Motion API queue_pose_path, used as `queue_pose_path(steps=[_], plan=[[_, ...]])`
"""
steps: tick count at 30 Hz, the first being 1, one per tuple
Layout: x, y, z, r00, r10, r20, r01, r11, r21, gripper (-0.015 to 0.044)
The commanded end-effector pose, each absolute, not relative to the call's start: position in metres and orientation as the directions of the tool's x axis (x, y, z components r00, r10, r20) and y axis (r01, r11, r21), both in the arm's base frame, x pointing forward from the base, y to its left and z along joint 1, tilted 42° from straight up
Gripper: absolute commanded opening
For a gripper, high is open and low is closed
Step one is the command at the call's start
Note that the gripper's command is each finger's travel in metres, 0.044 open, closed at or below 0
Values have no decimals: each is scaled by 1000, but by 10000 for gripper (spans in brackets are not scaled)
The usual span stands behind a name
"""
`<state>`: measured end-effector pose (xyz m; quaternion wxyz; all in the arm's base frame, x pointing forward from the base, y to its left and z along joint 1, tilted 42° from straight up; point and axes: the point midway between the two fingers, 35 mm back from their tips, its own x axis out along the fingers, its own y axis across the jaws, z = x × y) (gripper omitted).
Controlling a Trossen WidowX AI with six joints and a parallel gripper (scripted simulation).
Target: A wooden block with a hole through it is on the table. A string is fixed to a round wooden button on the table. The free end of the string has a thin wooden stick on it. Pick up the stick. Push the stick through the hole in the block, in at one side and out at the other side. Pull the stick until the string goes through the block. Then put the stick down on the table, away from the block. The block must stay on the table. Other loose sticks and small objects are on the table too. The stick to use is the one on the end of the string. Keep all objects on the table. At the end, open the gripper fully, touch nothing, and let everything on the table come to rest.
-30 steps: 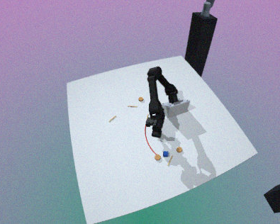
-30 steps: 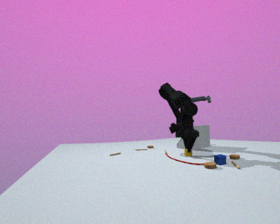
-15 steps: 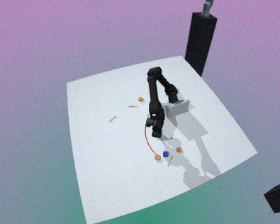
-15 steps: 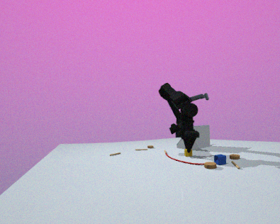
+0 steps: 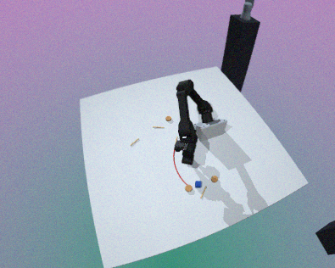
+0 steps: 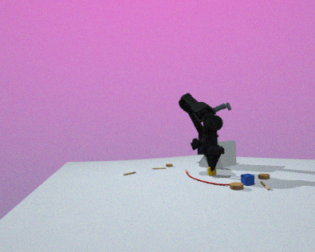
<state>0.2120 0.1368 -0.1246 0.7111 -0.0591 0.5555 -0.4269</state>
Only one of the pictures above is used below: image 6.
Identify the blue cube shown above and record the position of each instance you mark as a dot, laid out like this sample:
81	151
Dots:
247	179

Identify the yellow wooden block with hole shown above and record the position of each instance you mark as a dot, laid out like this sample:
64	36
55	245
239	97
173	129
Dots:
209	172

